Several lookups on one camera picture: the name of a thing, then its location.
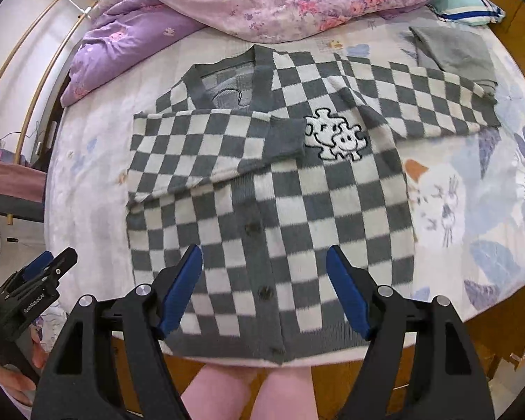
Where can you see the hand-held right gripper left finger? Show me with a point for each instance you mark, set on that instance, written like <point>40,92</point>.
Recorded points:
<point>181,291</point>

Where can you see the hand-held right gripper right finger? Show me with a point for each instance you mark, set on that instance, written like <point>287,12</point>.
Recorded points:
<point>346,293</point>

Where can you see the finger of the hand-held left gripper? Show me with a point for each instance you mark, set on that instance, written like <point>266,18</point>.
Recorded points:
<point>63,260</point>
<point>39,264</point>

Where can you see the grey white checkered knit cardigan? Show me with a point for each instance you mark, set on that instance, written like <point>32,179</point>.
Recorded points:
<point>288,227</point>

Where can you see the wooden clothes rack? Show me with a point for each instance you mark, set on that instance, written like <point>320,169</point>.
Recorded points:
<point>74,3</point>

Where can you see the person's left hand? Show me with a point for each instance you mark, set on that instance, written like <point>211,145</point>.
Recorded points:
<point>8,383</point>

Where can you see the pale printed bed sheet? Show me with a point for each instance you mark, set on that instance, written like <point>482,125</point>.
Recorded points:
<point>92,183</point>

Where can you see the maroon cloth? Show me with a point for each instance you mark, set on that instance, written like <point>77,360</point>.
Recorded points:
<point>8,179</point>

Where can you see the person's legs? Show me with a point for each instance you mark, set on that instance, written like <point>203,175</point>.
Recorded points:
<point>288,393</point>

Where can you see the grey folded cloth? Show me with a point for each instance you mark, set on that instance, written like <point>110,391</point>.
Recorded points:
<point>455,52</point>

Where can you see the purple floral quilt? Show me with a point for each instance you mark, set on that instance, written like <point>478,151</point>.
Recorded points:
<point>267,0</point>

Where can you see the blue striped pillow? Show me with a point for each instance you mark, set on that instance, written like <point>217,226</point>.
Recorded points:
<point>468,4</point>

